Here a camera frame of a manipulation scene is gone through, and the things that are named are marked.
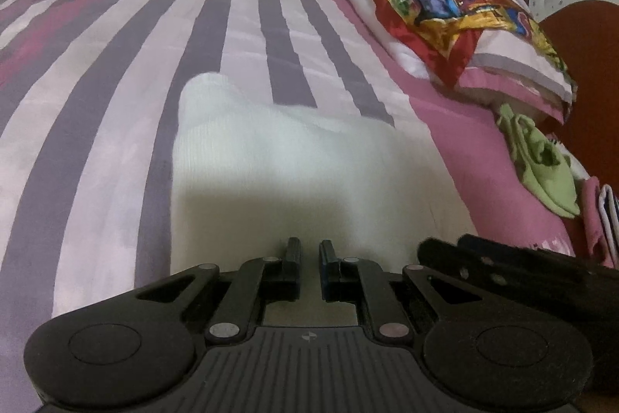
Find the white folded blanket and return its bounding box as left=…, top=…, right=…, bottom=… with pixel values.
left=335, top=0, right=432, bottom=81

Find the brown wooden headboard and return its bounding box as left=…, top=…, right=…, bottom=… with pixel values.
left=497, top=0, right=619, bottom=194

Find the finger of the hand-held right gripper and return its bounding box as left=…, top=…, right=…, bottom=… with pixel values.
left=417, top=238, right=619, bottom=322
left=457, top=233, right=619, bottom=285

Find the green cloth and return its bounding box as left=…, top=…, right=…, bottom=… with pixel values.
left=496, top=103, right=582, bottom=219

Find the white cloth with dark trim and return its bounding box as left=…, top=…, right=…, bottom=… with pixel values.
left=598, top=183, right=619, bottom=245

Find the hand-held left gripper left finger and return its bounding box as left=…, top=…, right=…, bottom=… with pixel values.
left=137, top=237, right=303, bottom=344

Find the striped pink purple bed sheet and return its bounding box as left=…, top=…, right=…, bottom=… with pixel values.
left=0, top=0, right=577, bottom=413

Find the pink striped pillow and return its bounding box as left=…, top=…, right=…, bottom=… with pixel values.
left=458, top=25, right=577, bottom=124

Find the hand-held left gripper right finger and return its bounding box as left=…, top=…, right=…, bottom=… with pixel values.
left=318, top=240, right=479, bottom=341

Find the pink folded cloth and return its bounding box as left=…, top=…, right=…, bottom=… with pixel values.
left=577, top=177, right=616, bottom=269

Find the white knitted small garment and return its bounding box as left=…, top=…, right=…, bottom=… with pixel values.
left=170, top=73, right=480, bottom=327

